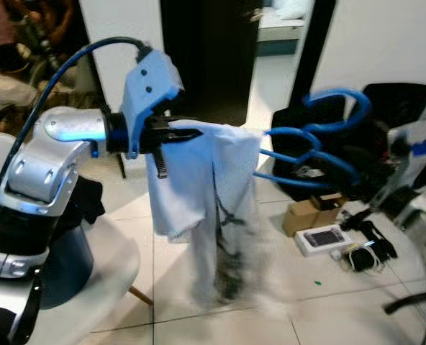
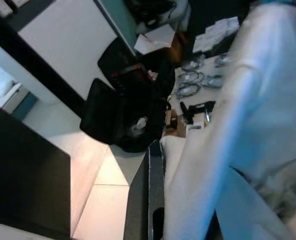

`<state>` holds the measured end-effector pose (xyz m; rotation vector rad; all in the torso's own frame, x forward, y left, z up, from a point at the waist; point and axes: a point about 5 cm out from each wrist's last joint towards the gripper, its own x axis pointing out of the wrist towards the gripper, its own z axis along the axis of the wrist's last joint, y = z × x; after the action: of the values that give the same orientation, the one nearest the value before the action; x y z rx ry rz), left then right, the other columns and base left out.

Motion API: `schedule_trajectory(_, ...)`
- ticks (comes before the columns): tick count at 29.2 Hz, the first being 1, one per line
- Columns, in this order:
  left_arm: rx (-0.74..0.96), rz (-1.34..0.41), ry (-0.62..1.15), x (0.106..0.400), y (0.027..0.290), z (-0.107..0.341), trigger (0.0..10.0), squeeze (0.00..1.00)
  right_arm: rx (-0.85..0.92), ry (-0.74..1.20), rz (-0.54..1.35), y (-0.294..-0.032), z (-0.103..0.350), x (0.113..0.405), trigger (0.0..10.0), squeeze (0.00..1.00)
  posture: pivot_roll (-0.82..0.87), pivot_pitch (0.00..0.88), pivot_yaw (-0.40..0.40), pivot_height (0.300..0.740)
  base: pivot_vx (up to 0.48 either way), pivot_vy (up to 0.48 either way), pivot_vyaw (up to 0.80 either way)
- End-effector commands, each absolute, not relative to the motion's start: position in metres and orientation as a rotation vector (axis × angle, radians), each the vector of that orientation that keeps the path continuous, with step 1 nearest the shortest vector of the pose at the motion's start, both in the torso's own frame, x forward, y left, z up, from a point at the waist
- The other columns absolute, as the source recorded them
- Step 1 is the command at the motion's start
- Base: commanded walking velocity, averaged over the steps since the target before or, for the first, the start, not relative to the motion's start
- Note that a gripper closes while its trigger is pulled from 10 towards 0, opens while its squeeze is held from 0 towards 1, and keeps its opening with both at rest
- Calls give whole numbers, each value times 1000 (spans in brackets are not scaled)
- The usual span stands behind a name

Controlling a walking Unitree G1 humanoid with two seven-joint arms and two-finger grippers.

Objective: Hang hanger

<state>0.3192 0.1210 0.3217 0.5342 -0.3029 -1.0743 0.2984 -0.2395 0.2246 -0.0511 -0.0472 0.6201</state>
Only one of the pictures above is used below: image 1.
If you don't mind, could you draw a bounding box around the blue plastic hanger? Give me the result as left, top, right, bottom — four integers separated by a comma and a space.
256, 88, 373, 190

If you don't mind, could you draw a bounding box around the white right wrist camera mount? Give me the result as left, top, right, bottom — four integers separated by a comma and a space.
386, 119, 426, 209

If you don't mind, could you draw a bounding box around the white shell chair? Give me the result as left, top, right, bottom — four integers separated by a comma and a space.
0, 133, 142, 345

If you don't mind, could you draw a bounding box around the blue plastic bucket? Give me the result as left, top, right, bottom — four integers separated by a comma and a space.
37, 223, 96, 311

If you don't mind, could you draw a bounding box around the dark navy garment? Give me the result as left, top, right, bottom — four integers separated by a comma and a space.
51, 175, 107, 227

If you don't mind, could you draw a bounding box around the small cardboard box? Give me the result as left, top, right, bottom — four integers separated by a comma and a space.
281, 193, 348, 238

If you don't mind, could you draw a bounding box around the white box with handheld console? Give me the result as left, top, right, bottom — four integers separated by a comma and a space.
294, 224, 353, 258

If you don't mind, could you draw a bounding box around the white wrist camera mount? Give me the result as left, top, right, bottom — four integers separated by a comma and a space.
386, 119, 426, 209
118, 47, 186, 160

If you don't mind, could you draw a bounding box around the white printed T-shirt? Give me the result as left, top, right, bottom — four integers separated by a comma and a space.
146, 119, 266, 308

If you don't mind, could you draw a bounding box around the black power strip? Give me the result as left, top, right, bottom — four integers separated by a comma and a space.
341, 219, 399, 274

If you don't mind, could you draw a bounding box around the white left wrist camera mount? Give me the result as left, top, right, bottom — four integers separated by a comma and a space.
118, 47, 186, 160

